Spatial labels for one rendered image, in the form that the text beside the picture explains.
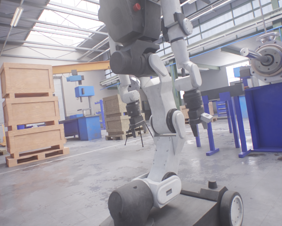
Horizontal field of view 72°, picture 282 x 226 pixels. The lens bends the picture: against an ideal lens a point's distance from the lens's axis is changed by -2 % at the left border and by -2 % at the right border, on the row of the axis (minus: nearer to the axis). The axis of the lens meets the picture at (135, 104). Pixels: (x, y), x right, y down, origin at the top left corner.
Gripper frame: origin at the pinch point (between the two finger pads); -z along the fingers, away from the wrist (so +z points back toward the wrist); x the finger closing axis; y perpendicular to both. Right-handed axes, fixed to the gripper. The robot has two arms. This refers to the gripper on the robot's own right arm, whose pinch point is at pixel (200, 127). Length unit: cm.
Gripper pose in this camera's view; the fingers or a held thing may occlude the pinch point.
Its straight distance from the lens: 104.8
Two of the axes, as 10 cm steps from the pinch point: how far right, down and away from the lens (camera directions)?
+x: 6.8, -2.6, 6.9
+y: -6.8, 1.3, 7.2
